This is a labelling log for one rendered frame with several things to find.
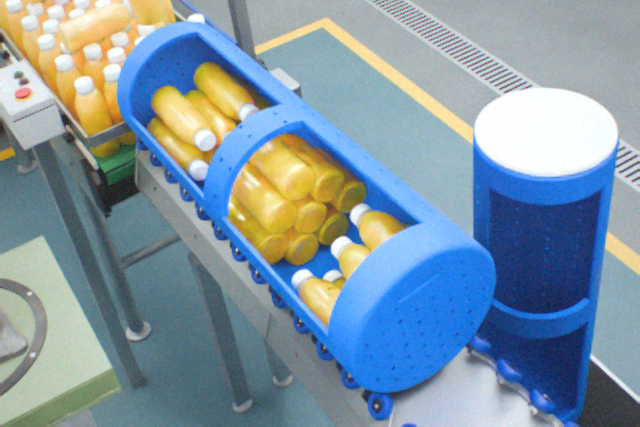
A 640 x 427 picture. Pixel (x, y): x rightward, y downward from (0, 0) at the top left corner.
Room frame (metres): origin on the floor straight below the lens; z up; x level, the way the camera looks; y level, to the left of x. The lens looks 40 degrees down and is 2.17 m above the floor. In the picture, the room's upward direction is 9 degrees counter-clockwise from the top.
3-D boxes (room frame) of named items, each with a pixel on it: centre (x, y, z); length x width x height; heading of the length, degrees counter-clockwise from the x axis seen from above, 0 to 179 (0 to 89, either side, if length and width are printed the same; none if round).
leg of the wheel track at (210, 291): (1.59, 0.32, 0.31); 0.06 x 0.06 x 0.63; 28
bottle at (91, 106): (1.71, 0.49, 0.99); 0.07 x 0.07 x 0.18
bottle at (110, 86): (1.75, 0.43, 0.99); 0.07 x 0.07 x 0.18
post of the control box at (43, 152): (1.73, 0.64, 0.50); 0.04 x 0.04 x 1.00; 28
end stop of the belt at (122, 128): (1.76, 0.33, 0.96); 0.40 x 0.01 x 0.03; 118
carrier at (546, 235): (1.38, -0.46, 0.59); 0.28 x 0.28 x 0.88
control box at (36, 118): (1.73, 0.64, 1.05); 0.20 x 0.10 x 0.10; 28
